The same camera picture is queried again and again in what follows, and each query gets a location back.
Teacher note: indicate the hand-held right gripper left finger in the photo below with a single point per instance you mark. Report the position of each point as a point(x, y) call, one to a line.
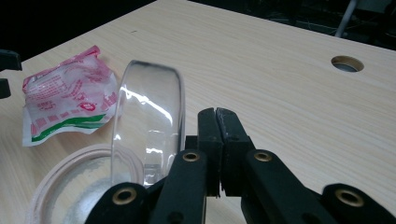
point(186, 186)

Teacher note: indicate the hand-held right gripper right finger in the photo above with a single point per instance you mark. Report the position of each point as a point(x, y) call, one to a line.
point(264, 186)

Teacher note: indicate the white plastic bag red print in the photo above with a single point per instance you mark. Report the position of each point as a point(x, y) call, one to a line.
point(68, 99)

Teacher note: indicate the clear jar with beige lid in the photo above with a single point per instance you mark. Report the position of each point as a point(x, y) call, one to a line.
point(149, 124)

